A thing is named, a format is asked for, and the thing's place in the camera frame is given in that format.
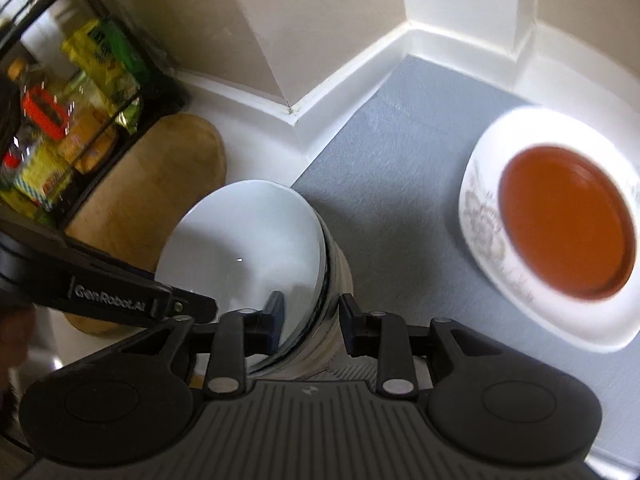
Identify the white floral square plate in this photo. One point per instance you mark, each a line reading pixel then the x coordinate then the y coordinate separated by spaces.
pixel 601 325

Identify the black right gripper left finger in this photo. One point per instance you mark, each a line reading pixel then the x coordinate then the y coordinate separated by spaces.
pixel 262 329

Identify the brown round plate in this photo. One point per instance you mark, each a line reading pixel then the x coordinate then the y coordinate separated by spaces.
pixel 568 222

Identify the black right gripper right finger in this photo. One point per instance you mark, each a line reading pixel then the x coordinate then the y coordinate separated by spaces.
pixel 380 335

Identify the yellow food packet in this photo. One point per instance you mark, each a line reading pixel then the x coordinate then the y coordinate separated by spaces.
pixel 44 175

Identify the yellow green snack packet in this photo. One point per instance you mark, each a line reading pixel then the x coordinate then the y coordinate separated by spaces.
pixel 102 51

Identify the person's hand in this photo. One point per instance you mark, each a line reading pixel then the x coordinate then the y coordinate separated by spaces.
pixel 16 330

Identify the red lidded container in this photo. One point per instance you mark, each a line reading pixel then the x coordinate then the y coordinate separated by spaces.
pixel 41 107

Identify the white bowl stack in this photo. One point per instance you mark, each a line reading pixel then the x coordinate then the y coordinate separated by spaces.
pixel 254 237

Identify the black wire rack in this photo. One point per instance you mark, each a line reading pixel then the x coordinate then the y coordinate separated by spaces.
pixel 77 92

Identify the wooden cutting board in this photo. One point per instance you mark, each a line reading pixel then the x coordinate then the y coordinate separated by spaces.
pixel 134 209

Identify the grey shelf liner mat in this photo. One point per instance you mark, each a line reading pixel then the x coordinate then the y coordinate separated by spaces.
pixel 387 187

